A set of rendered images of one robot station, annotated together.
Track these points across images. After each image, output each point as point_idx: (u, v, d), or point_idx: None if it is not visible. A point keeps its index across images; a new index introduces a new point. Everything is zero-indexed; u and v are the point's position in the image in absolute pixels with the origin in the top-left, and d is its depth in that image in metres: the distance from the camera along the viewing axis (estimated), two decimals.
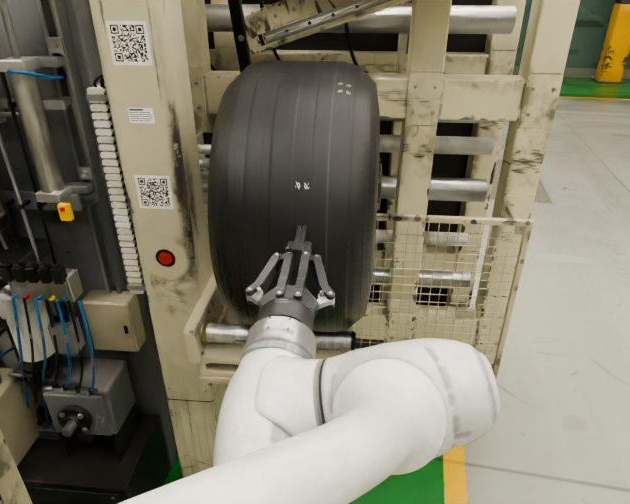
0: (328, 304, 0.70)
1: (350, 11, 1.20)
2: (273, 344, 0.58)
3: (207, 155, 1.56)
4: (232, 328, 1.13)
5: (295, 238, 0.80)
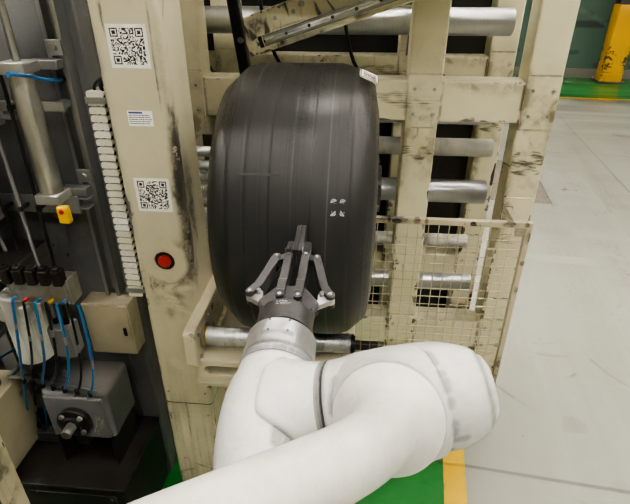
0: (328, 305, 0.70)
1: (349, 13, 1.20)
2: (273, 346, 0.58)
3: (207, 157, 1.56)
4: (232, 346, 1.14)
5: (295, 238, 0.80)
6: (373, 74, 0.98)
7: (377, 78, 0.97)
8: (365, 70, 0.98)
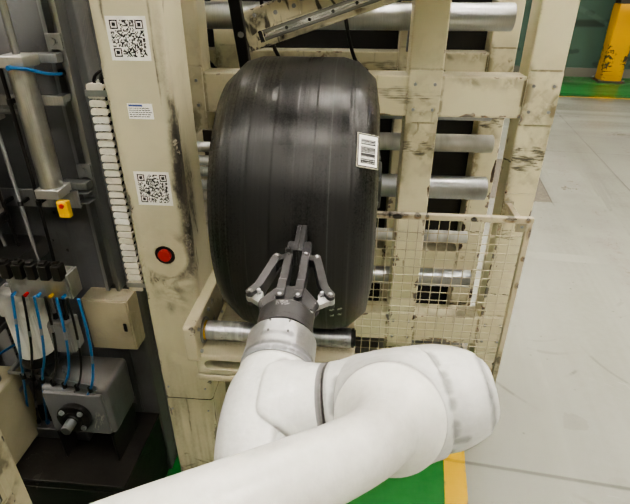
0: (328, 305, 0.70)
1: (350, 7, 1.20)
2: (273, 346, 0.58)
3: (207, 153, 1.56)
4: None
5: (295, 238, 0.80)
6: (372, 137, 0.84)
7: (377, 147, 0.84)
8: (363, 134, 0.84)
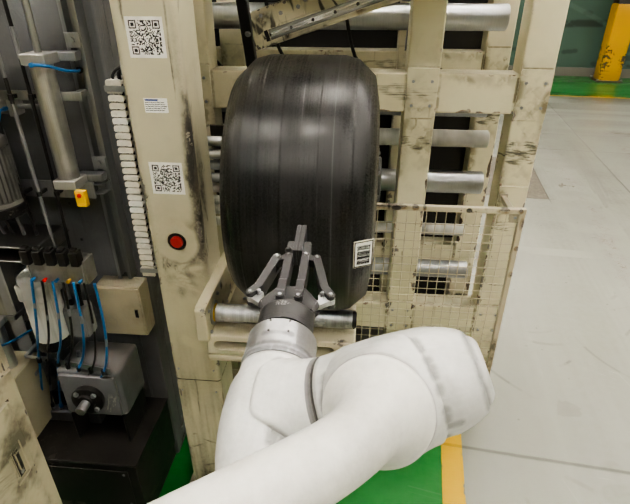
0: (328, 305, 0.70)
1: (351, 8, 1.27)
2: (273, 347, 0.58)
3: (214, 147, 1.63)
4: (239, 312, 1.19)
5: (295, 238, 0.80)
6: (367, 242, 0.94)
7: (371, 248, 0.95)
8: (359, 243, 0.93)
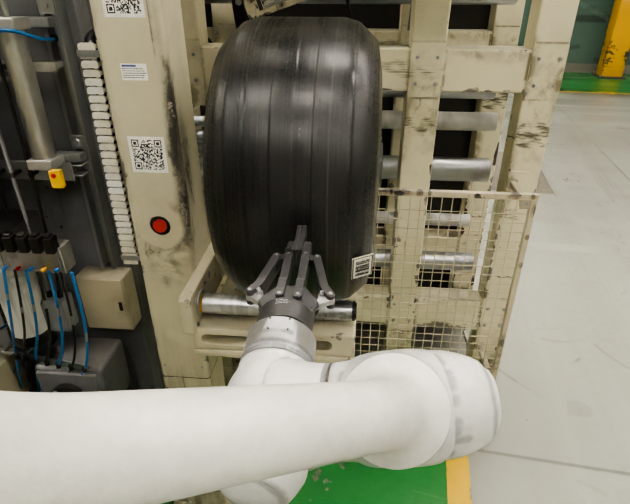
0: (328, 304, 0.70)
1: None
2: (273, 344, 0.58)
3: (204, 129, 1.52)
4: None
5: (295, 238, 0.80)
6: (366, 257, 0.88)
7: (371, 261, 0.89)
8: (358, 259, 0.88)
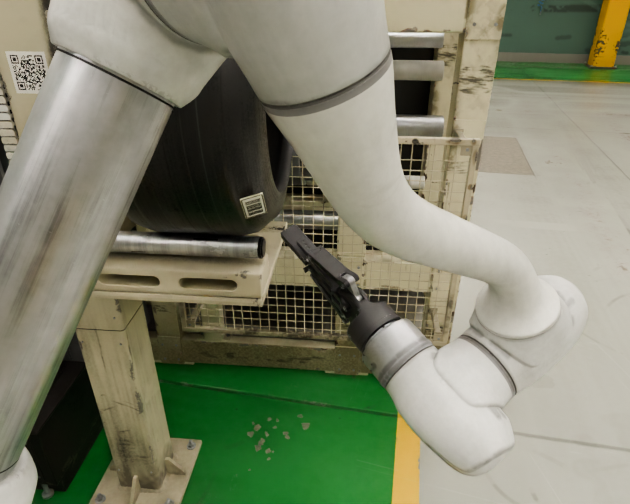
0: (354, 284, 0.70)
1: None
2: (383, 385, 0.68)
3: None
4: (125, 238, 1.01)
5: (294, 253, 0.81)
6: (255, 197, 0.84)
7: (262, 200, 0.86)
8: (246, 199, 0.84)
